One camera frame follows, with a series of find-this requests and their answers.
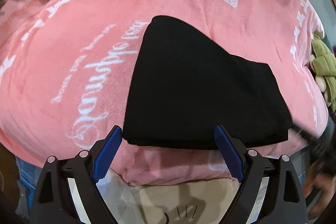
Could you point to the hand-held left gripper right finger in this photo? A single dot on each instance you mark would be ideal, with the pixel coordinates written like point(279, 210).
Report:
point(228, 153)

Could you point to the blue cloth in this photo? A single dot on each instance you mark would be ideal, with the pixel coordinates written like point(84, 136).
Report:
point(25, 174)

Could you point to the green puffer jacket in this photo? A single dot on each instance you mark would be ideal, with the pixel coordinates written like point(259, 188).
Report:
point(324, 61)

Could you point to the cream plush toy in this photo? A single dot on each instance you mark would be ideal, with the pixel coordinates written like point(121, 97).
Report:
point(320, 82)

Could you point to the person's right hand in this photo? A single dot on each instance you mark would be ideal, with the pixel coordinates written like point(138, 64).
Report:
point(316, 184)

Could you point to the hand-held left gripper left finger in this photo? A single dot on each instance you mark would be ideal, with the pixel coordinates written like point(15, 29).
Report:
point(109, 150)

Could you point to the pink bow-print blanket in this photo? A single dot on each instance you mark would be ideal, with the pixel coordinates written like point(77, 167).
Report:
point(65, 56)

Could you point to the beige bed sheet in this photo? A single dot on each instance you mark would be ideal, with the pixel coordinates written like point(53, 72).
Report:
point(183, 200)

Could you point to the black pants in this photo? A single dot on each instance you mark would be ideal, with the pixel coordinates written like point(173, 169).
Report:
point(197, 82)

